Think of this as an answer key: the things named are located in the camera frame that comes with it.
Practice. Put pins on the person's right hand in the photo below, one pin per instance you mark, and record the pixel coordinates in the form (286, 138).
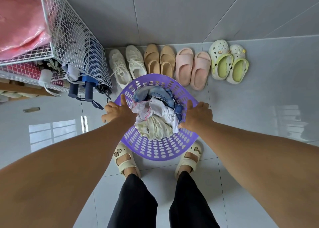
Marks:
(199, 118)

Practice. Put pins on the person's left hand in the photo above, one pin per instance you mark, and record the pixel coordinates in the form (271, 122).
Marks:
(119, 113)

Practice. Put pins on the person's left thumb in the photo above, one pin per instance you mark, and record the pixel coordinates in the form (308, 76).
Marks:
(123, 101)

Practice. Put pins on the person's right thumb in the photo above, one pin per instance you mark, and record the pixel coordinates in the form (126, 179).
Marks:
(189, 106)

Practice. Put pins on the purple plastic laundry basket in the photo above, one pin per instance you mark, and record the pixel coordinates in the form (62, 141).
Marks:
(159, 148)

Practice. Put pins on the person's right forearm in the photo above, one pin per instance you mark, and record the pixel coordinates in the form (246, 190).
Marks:
(264, 165)

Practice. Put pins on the person's left forearm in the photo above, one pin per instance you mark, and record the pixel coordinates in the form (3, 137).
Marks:
(59, 170)

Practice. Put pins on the black folded umbrella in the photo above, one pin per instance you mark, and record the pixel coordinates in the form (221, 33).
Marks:
(104, 89)

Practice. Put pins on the blue denim jeans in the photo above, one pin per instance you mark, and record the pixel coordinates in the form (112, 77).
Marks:
(162, 94)

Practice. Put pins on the white garment with pink trim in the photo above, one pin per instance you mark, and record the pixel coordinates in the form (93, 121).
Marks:
(159, 110)

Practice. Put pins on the white lace-up sneaker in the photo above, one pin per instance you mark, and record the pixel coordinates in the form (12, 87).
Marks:
(135, 60)
(119, 68)

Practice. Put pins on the blue folded umbrella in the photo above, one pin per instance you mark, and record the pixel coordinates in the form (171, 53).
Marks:
(89, 90)

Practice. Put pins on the pink slide sandal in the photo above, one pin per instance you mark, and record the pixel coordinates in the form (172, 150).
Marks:
(200, 70)
(184, 67)

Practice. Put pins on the cream crumpled garment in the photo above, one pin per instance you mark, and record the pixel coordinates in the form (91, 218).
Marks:
(155, 129)

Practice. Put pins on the navy folded umbrella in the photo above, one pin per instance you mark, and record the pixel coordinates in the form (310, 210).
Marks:
(72, 90)

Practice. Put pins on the cream buckle sandal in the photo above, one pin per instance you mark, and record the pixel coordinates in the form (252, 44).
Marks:
(188, 159)
(125, 161)

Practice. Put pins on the white and green clog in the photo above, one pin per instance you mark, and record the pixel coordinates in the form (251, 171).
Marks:
(220, 60)
(238, 67)

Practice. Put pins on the white folded umbrella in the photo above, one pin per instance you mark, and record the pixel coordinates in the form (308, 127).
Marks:
(46, 79)

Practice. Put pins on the small cardboard scrap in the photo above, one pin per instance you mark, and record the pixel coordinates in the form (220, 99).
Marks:
(31, 109)

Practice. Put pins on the wooden shelf board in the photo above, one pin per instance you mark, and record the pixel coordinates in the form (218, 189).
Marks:
(22, 89)

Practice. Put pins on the red patterned cloth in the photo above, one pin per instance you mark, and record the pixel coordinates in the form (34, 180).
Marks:
(25, 70)

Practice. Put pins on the black trousers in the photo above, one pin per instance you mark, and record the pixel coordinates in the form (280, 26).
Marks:
(139, 205)

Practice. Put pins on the pink plastic bag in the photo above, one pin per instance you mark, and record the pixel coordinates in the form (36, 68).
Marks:
(20, 23)

